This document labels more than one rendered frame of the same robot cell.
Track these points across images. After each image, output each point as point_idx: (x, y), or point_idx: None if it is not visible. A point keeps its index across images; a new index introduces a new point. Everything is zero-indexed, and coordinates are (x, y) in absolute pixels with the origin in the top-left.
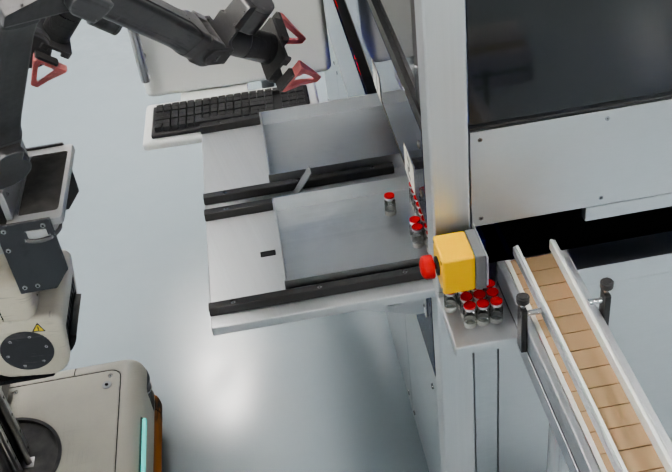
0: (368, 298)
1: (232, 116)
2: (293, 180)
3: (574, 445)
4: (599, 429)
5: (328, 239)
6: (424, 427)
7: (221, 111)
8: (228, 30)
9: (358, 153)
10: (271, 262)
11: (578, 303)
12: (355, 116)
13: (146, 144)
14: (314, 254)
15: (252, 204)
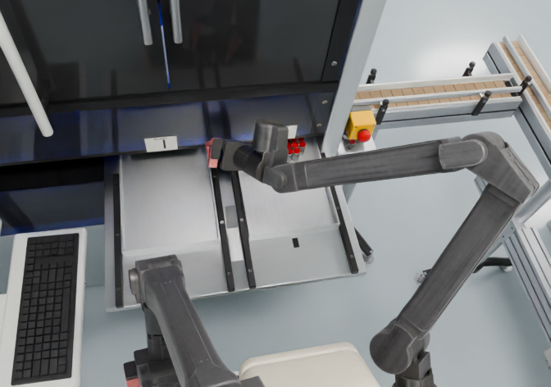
0: (339, 186)
1: (69, 296)
2: (222, 225)
3: (442, 111)
4: (451, 94)
5: (284, 206)
6: None
7: (55, 307)
8: (284, 156)
9: (186, 186)
10: (305, 239)
11: (371, 88)
12: (133, 187)
13: (77, 383)
14: (299, 214)
15: (248, 251)
